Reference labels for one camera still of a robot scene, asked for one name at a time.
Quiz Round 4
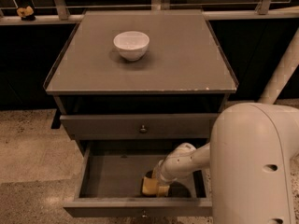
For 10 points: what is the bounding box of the yellow sponge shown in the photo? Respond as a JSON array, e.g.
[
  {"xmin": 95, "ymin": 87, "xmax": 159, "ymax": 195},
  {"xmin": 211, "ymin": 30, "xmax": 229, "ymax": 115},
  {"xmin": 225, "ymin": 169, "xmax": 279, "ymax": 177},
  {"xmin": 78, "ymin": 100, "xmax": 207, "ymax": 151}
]
[{"xmin": 142, "ymin": 176, "xmax": 158, "ymax": 196}]

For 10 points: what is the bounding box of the white diagonal pole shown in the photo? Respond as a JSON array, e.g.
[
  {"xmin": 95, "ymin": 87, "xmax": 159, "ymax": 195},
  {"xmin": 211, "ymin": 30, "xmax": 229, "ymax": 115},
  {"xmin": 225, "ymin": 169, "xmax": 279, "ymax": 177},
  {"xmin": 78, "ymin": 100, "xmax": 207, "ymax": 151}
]
[{"xmin": 258, "ymin": 28, "xmax": 299, "ymax": 105}]

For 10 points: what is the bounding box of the open grey middle drawer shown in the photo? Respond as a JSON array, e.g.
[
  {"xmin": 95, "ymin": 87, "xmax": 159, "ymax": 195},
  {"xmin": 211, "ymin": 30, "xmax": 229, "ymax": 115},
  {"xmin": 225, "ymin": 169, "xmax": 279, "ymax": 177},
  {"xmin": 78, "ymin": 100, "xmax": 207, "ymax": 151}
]
[{"xmin": 64, "ymin": 140, "xmax": 212, "ymax": 217}]

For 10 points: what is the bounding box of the grey top drawer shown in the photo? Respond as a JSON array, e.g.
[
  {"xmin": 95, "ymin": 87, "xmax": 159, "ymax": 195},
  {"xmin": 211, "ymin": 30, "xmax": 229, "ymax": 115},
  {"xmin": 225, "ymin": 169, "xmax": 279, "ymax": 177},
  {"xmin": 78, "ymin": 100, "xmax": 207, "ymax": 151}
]
[{"xmin": 60, "ymin": 113, "xmax": 218, "ymax": 140}]

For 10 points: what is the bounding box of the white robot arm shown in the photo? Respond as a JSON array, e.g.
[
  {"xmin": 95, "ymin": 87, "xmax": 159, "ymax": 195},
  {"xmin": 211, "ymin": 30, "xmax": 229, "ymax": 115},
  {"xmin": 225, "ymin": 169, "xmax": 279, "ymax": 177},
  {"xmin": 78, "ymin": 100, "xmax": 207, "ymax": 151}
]
[{"xmin": 156, "ymin": 103, "xmax": 299, "ymax": 224}]

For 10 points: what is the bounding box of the grey drawer cabinet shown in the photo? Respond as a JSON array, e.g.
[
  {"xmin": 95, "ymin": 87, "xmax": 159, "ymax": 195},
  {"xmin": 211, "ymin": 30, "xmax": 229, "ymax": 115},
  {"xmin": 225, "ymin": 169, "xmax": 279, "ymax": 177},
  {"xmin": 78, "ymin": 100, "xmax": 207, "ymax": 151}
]
[{"xmin": 45, "ymin": 10, "xmax": 237, "ymax": 146}]

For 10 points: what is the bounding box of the metal middle drawer knob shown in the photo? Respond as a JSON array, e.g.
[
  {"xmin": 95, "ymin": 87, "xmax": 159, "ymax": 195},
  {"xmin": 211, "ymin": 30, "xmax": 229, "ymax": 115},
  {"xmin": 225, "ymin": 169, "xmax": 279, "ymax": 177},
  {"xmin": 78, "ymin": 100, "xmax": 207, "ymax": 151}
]
[{"xmin": 141, "ymin": 210, "xmax": 148, "ymax": 218}]

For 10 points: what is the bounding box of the small yellow black object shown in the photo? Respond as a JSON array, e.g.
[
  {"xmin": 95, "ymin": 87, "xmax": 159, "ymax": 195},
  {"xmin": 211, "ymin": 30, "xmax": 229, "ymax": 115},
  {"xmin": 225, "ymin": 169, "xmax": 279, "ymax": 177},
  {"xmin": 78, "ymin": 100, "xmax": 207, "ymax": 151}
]
[{"xmin": 17, "ymin": 6, "xmax": 36, "ymax": 21}]

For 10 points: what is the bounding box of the white ceramic bowl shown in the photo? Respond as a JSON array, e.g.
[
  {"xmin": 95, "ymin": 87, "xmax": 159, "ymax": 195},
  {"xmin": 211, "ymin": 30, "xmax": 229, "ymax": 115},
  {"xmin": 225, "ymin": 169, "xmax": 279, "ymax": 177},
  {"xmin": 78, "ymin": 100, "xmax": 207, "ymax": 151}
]
[{"xmin": 113, "ymin": 31, "xmax": 150, "ymax": 61}]

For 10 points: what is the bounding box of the metal railing frame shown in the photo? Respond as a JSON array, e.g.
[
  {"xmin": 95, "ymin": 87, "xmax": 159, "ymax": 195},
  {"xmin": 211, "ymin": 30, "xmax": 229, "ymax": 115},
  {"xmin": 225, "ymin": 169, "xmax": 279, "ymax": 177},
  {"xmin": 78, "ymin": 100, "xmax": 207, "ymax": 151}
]
[{"xmin": 0, "ymin": 0, "xmax": 298, "ymax": 25}]

